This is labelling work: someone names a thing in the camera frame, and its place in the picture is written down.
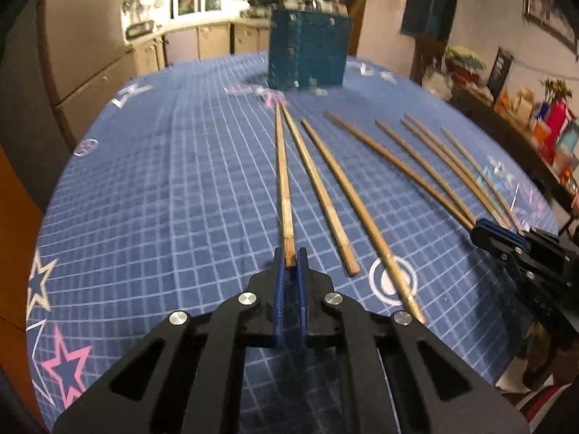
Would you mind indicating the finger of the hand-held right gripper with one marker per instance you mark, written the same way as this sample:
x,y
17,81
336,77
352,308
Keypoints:
x,y
502,231
493,245

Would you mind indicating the pink bottle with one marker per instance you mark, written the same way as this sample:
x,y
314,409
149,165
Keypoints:
x,y
557,120

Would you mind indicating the dark curtained window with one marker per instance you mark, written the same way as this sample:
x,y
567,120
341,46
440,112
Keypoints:
x,y
429,0

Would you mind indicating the grey countertop appliance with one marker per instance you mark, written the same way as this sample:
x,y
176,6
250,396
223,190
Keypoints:
x,y
140,29

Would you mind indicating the grey refrigerator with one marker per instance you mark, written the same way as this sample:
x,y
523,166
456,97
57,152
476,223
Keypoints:
x,y
86,31

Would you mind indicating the basket with yellow cloth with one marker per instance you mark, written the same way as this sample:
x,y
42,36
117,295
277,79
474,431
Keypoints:
x,y
466,65

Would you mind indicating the blue grid star tablecloth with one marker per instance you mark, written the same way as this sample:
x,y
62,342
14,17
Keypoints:
x,y
181,190

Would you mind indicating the beige kitchen base cabinets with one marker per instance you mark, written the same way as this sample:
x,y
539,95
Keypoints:
x,y
212,40

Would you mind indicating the framed wall picture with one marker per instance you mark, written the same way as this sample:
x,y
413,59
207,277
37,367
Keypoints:
x,y
547,9

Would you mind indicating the group of wooden chopsticks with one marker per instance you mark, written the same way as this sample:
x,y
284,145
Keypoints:
x,y
348,262

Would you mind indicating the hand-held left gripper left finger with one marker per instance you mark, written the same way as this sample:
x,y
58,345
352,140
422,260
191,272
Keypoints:
x,y
279,298

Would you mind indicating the dark wooden sideboard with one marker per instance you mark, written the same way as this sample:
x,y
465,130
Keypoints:
x,y
511,135

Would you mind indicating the teal perforated utensil holder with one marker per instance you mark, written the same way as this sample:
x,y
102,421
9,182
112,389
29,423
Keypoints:
x,y
307,49

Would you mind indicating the black standing sign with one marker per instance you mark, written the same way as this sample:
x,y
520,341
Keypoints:
x,y
500,72

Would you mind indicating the orange wooden cabinet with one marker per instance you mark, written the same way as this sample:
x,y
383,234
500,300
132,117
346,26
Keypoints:
x,y
13,257

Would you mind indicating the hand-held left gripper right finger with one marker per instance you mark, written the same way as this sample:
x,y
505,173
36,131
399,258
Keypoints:
x,y
302,307

